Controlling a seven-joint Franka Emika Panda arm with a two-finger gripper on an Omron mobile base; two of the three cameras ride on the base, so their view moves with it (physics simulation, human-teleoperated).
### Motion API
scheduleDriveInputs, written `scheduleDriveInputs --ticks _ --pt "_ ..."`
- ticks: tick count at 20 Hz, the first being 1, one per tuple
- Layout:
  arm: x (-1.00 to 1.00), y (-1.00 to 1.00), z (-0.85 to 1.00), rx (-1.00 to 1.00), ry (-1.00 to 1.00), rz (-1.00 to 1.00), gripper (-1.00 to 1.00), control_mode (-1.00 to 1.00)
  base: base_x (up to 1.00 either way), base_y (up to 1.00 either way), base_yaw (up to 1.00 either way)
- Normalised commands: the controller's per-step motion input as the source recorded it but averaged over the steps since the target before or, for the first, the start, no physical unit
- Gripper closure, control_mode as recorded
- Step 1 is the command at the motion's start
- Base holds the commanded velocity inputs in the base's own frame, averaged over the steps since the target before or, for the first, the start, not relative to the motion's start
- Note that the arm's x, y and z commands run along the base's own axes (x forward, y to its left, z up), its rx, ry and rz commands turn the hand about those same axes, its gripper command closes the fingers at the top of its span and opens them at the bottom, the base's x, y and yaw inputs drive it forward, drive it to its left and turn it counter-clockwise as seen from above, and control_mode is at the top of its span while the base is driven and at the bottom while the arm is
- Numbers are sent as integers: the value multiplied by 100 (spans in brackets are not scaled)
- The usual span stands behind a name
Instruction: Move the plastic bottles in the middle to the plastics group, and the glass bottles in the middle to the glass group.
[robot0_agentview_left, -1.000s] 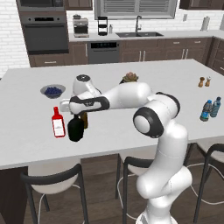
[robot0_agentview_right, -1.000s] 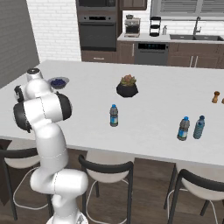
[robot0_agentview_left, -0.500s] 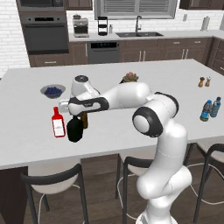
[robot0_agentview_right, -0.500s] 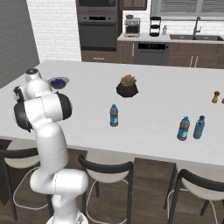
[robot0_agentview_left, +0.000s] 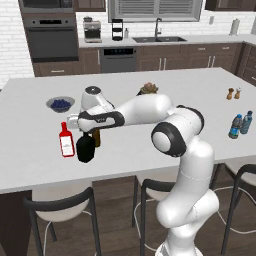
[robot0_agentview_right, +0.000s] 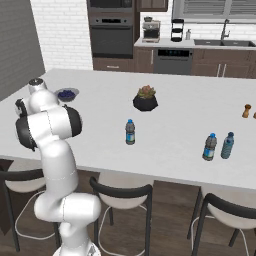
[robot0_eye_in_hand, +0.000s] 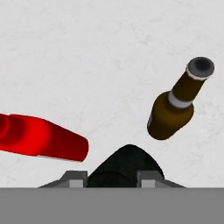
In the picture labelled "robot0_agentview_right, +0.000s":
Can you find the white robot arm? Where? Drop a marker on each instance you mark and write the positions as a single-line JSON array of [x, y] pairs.
[[55, 160]]

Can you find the dark plastic bottle blue cap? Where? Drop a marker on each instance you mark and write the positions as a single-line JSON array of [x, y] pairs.
[[209, 147], [130, 132]]

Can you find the potted succulent in black pot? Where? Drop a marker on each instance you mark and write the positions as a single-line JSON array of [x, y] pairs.
[[145, 99]]

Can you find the black and white bar stool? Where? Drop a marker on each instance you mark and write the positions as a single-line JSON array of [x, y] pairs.
[[230, 213], [124, 196], [23, 183]]

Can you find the bowl of blueberries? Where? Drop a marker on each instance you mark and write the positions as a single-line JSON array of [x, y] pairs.
[[66, 94]]

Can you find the black dishwasher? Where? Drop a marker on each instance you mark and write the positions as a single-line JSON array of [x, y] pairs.
[[173, 61]]

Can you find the silver coffee machine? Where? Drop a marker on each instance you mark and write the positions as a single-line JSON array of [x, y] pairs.
[[151, 30]]

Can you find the clear blue plastic bottle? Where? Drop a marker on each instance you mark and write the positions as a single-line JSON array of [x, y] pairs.
[[227, 145]]

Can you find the white soap dispenser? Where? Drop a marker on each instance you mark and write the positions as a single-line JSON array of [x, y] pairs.
[[188, 34]]

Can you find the dark wood base cupboards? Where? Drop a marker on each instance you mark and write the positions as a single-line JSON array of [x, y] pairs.
[[223, 64]]

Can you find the brown wooden pepper mill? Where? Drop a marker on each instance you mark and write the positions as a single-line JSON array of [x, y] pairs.
[[246, 111]]

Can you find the black microwave oven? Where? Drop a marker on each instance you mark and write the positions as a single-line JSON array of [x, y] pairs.
[[111, 3]]

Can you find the brown wooden shaker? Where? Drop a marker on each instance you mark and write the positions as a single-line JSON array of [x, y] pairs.
[[254, 115]]

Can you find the dark sink basin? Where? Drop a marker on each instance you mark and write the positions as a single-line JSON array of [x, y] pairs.
[[224, 43]]

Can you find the metal sink tap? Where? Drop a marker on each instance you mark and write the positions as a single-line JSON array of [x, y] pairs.
[[225, 29]]

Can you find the window with blinds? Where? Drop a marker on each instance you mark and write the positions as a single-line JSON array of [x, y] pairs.
[[215, 9]]

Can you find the black wall oven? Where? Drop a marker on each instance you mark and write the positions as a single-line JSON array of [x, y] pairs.
[[111, 36]]

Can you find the dark wood wall cupboard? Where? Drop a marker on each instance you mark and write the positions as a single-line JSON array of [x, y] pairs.
[[153, 5]]

